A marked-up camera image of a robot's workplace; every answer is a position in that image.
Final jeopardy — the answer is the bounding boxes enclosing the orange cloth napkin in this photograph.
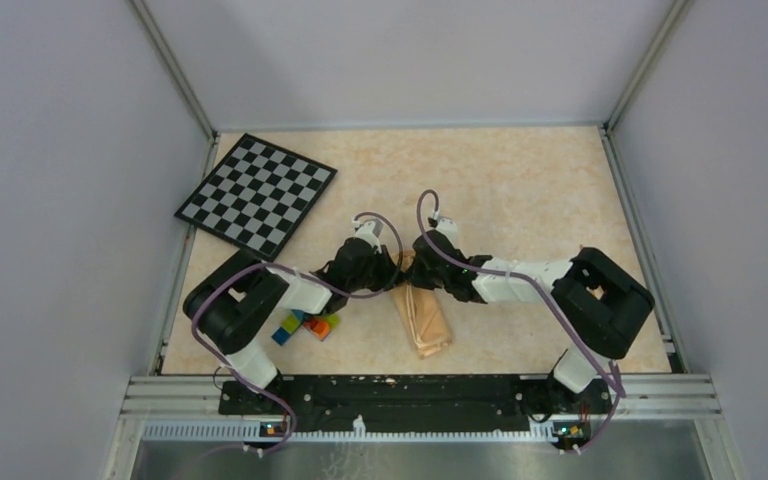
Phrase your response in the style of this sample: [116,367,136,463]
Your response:
[389,280,454,359]

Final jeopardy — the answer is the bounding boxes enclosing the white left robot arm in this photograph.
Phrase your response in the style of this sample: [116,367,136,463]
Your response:
[182,237,401,414]

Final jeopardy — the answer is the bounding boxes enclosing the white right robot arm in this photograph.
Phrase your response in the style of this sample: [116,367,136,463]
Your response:
[410,230,655,412]

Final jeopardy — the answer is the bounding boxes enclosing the colourful toy block pile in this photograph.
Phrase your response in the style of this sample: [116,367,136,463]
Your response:
[271,310,341,346]

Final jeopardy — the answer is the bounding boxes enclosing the black white checkerboard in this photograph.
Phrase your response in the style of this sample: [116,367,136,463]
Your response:
[175,133,338,262]

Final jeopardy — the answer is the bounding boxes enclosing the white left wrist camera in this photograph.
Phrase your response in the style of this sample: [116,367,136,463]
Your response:
[352,219,383,253]

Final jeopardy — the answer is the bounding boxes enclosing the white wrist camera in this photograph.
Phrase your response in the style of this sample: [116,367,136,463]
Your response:
[352,219,383,253]
[428,214,459,247]

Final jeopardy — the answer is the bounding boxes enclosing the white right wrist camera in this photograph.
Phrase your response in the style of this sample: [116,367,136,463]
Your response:
[428,214,459,247]

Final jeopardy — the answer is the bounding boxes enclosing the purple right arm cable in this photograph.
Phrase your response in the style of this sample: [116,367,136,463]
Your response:
[415,190,627,455]

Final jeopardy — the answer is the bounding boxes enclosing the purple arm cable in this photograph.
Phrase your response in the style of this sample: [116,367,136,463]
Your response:
[190,211,406,458]
[415,190,627,455]

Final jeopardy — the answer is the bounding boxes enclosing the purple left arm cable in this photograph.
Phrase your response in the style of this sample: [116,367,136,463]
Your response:
[190,211,406,458]

